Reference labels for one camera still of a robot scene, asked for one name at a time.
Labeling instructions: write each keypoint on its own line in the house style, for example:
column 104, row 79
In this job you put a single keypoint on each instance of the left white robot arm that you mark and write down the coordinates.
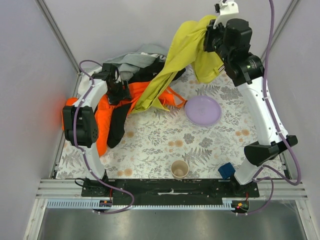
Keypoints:
column 79, row 123

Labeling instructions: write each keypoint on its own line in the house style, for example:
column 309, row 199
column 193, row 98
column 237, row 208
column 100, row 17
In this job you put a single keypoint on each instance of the floral table mat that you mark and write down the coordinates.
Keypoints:
column 155, row 138

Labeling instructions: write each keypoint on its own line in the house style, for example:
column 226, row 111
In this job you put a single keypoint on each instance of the orange cloth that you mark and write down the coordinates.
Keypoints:
column 104, row 110

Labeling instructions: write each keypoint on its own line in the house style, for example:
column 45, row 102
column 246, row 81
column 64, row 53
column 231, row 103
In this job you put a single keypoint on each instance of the black cloth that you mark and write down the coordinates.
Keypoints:
column 117, row 123
column 148, row 73

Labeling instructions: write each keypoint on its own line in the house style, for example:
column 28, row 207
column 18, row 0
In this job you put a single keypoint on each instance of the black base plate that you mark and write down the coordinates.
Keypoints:
column 170, row 191

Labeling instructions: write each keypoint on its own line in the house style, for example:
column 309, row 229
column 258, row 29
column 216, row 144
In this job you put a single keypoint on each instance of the grey cloth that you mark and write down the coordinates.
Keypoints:
column 130, row 63

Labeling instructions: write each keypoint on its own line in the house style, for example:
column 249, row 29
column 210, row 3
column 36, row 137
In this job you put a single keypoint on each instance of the yellow cloth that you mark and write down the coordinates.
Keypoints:
column 187, row 48

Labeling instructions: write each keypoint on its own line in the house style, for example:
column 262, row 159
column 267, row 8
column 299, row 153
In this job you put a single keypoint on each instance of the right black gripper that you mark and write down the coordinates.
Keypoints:
column 210, row 40

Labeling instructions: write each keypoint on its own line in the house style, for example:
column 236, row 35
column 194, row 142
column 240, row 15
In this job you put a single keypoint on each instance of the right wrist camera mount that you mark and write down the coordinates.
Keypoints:
column 226, row 10

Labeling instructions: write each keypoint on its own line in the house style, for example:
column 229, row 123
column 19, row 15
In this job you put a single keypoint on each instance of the blue cube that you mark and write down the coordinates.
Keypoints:
column 226, row 171

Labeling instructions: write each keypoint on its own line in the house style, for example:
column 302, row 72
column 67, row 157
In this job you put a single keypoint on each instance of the beige paper cup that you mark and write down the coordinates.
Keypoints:
column 179, row 169

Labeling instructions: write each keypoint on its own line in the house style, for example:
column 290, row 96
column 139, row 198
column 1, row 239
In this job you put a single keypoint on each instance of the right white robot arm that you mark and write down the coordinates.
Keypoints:
column 231, row 42

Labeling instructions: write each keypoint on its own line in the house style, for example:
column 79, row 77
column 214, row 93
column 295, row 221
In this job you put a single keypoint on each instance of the purple plate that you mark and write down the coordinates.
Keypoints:
column 203, row 111

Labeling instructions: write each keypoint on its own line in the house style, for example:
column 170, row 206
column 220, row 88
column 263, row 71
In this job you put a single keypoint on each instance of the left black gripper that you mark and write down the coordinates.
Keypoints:
column 120, row 93

